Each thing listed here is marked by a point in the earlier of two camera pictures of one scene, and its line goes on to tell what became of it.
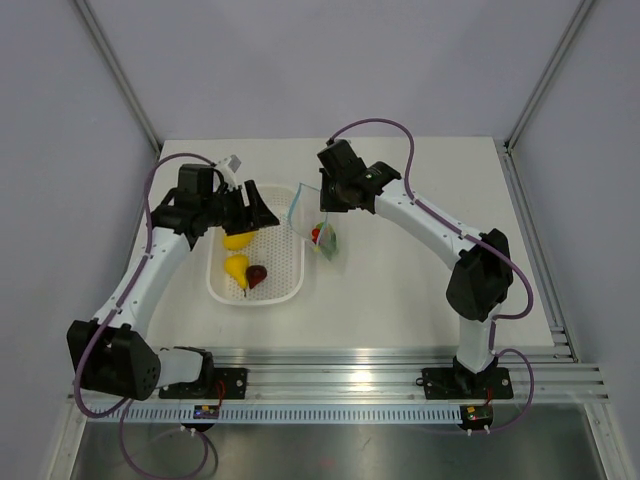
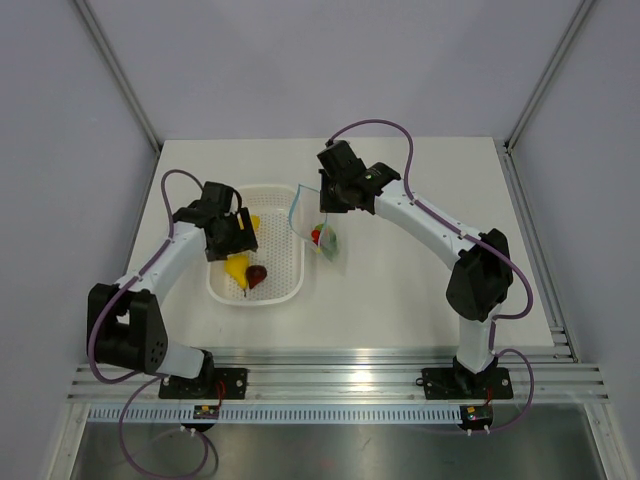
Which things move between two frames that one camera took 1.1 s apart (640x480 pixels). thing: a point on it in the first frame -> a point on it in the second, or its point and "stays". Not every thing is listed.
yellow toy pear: x=237 y=265 stays
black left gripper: x=243 y=224 -> x=243 y=240
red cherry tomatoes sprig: x=315 y=234 stays
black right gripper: x=328 y=205 stays
